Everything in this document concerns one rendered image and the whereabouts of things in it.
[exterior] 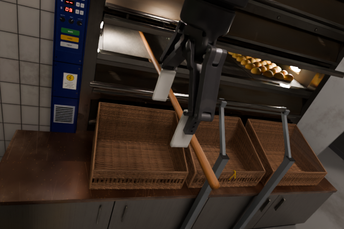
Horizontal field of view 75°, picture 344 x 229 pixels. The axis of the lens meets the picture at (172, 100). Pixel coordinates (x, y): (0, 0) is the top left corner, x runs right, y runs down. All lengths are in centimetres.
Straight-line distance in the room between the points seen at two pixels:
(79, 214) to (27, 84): 81
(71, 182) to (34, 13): 91
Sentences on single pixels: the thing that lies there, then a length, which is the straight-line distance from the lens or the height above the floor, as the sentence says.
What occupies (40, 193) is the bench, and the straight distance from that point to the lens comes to 139.
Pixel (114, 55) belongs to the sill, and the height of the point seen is 118.
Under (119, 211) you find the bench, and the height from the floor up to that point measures 45.
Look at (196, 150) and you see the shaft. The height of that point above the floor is 120.
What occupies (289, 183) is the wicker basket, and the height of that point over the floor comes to 61.
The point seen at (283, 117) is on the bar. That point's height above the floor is 112.
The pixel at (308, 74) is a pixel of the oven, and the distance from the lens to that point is 238.
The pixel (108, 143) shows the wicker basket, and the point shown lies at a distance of 164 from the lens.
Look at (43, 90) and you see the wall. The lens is 158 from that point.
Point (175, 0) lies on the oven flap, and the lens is 141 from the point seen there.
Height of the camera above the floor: 169
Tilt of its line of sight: 28 degrees down
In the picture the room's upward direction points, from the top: 19 degrees clockwise
